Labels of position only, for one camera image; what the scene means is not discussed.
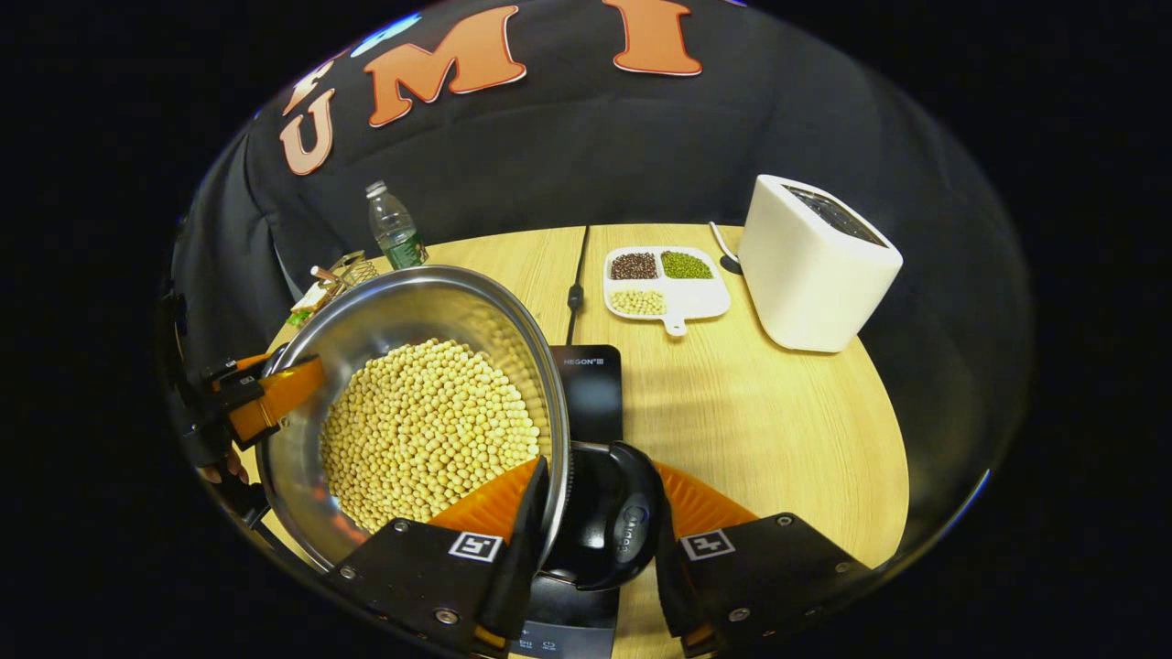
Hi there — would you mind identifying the white divided bean dish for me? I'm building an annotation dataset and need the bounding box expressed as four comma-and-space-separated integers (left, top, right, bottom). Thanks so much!
602, 244, 733, 339

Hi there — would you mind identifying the sandwich on white plate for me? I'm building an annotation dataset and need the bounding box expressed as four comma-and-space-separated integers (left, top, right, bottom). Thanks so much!
285, 281, 331, 330

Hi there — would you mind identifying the metal wire basket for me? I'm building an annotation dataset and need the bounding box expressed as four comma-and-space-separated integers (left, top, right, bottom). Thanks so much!
310, 250, 380, 299

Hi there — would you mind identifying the white toaster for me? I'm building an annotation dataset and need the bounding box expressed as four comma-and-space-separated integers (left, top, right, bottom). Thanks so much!
737, 173, 905, 354

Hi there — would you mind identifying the black backdrop cloth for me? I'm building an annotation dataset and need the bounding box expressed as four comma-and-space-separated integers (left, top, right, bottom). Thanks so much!
169, 0, 1036, 559

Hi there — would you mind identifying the black induction cooktop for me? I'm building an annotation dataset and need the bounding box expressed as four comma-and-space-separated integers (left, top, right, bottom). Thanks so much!
513, 343, 624, 659

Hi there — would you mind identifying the stainless steel pot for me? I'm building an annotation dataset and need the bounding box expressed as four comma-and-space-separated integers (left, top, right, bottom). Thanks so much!
255, 265, 666, 592

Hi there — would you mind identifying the clear plastic water bottle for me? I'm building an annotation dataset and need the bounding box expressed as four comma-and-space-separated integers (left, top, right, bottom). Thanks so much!
365, 179, 430, 272

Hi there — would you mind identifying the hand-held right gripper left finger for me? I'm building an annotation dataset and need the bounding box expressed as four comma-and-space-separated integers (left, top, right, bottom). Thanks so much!
322, 454, 553, 656

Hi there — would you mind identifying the white toaster cable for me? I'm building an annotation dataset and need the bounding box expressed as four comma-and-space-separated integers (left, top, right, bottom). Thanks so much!
708, 221, 745, 276

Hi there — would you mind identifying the black power cable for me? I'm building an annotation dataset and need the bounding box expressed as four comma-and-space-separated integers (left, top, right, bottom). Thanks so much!
564, 223, 591, 348

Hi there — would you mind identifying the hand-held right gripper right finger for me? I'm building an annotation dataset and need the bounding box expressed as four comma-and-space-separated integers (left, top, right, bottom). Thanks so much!
652, 459, 872, 658

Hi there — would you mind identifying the pile of yellow soybeans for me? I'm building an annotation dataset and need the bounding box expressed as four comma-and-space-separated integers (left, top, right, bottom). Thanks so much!
318, 338, 542, 536

